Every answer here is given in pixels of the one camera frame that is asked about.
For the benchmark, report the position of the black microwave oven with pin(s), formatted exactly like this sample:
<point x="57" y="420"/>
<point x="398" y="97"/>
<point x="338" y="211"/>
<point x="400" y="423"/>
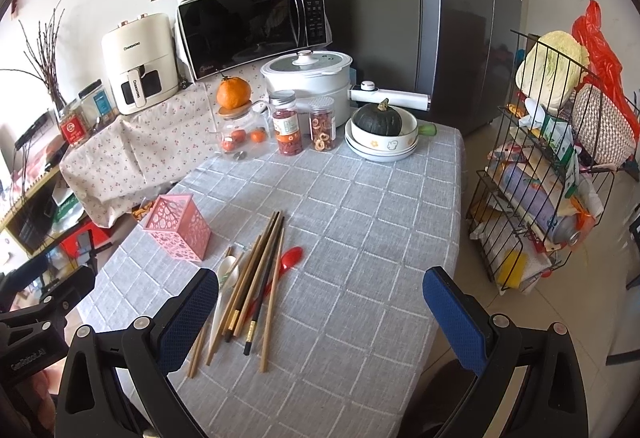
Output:
<point x="217" y="35"/>

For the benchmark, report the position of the napa cabbage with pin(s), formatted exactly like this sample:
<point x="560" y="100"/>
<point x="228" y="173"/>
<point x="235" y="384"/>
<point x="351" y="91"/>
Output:
<point x="552" y="69"/>

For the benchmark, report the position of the dark green pumpkin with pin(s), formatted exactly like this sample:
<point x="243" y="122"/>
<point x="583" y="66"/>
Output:
<point x="378" y="119"/>

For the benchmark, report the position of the floral cloth over cabinet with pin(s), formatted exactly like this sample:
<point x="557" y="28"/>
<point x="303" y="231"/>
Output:
<point x="114" y="170"/>

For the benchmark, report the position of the red-labelled glass jar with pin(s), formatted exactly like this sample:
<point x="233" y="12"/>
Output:
<point x="72" y="124"/>

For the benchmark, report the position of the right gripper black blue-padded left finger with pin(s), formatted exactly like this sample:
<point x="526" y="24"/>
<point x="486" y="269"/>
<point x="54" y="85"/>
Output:
<point x="115" y="383"/>

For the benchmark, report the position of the dried branches in vase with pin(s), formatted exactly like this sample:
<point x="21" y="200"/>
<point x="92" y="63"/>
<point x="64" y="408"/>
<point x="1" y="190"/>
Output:
<point x="40" y="54"/>

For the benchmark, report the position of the grey refrigerator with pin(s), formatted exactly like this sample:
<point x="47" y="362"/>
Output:
<point x="460" y="53"/>

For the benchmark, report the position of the glass jar with wooden lid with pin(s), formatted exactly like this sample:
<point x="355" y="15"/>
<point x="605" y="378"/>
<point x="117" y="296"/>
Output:
<point x="243" y="133"/>

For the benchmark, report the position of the white electric cooking pot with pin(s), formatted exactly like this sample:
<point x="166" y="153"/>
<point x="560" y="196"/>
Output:
<point x="312" y="74"/>

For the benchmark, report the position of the red plastic bag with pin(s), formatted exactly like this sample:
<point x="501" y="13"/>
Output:
<point x="603" y="63"/>

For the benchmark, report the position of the jar of red dried fruit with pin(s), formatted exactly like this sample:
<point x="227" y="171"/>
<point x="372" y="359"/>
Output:
<point x="285" y="122"/>

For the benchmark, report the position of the white flower-print bowl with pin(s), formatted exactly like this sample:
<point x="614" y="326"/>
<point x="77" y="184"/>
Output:
<point x="389" y="144"/>

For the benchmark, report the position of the light wooden chopstick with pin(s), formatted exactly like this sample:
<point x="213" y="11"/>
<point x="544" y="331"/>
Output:
<point x="272" y="297"/>

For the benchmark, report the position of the white plastic spoon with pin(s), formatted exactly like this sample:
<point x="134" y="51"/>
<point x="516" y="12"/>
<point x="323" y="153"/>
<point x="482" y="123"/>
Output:
<point x="227" y="276"/>

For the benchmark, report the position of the jar of dried fruit rings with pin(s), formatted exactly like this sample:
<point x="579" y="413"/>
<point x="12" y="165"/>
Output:
<point x="322" y="124"/>

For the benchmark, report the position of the blue-labelled glass jar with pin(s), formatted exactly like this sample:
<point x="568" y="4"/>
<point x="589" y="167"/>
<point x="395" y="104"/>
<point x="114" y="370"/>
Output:
<point x="96" y="106"/>

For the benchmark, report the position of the cream air fryer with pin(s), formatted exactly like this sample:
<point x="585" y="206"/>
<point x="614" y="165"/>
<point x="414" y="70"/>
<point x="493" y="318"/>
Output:
<point x="139" y="63"/>

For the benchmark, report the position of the grey checked tablecloth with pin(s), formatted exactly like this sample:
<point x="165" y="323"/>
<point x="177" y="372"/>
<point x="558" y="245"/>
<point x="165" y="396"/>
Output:
<point x="341" y="352"/>

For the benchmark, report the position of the red plastic spoon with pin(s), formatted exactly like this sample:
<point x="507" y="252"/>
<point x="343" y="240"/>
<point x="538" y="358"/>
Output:
<point x="288" y="261"/>

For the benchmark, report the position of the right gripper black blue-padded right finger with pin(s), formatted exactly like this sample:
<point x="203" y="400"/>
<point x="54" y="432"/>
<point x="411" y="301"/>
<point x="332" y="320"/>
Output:
<point x="551" y="401"/>

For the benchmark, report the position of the stacked white plates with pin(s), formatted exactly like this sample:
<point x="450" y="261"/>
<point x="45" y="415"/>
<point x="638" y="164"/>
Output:
<point x="377" y="156"/>

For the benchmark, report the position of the pink perforated utensil holder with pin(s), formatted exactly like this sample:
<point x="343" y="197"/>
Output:
<point x="178" y="227"/>

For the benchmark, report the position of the large orange fruit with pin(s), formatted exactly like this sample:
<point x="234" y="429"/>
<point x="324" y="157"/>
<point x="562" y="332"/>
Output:
<point x="232" y="93"/>

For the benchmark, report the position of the black wire storage rack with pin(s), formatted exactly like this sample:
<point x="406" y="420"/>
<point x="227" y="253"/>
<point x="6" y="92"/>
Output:
<point x="547" y="181"/>

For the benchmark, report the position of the brown wooden chopstick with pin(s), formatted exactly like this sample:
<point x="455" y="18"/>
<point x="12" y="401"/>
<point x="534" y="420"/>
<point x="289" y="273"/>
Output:
<point x="229" y="320"/>

